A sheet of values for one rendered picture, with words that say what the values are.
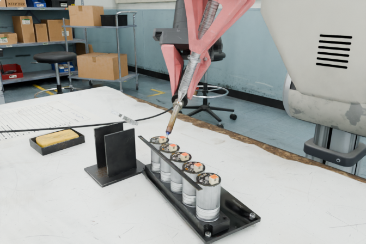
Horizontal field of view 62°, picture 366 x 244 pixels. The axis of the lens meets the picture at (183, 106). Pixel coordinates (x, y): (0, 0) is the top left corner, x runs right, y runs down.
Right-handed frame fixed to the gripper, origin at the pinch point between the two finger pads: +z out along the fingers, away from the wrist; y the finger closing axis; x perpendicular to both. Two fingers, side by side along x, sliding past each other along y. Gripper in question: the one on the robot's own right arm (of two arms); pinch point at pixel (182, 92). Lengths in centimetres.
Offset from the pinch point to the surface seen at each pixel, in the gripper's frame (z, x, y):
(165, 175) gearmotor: 12.3, -7.4, 1.1
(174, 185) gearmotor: 13.2, -9.0, 2.7
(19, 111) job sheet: 3.3, 14.6, -41.7
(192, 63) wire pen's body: -0.6, -11.9, 3.9
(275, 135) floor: -22, 216, 25
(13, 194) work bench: 17.0, -9.9, -17.7
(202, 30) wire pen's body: -3.7, -13.9, 5.1
